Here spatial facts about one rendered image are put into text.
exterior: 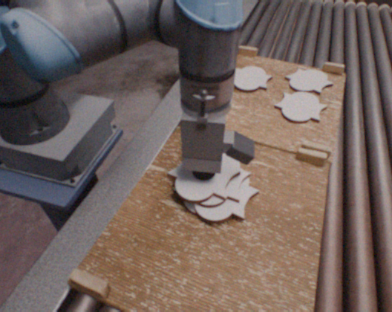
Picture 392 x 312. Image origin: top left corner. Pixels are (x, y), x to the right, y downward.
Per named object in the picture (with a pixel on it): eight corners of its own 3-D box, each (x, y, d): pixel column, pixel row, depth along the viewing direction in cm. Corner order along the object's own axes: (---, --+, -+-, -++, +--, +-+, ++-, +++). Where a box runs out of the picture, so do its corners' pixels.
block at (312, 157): (294, 160, 61) (297, 151, 59) (295, 154, 62) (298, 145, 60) (323, 168, 59) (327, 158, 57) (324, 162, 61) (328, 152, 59)
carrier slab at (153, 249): (69, 286, 44) (65, 282, 43) (179, 128, 71) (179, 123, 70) (301, 399, 35) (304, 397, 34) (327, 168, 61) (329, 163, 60)
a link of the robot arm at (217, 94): (236, 56, 40) (234, 88, 34) (233, 85, 43) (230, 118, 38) (183, 53, 41) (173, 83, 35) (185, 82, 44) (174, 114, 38)
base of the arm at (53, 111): (-16, 142, 61) (-44, 103, 54) (23, 100, 72) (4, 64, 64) (50, 148, 60) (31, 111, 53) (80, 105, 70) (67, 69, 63)
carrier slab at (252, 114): (184, 125, 72) (183, 120, 70) (235, 56, 98) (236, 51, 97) (330, 168, 61) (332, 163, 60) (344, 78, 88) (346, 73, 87)
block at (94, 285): (72, 285, 43) (66, 278, 41) (80, 273, 44) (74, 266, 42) (105, 301, 41) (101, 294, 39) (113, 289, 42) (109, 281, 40)
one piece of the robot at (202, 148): (269, 106, 35) (250, 189, 47) (266, 70, 41) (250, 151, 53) (173, 99, 36) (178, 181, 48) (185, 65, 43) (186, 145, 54)
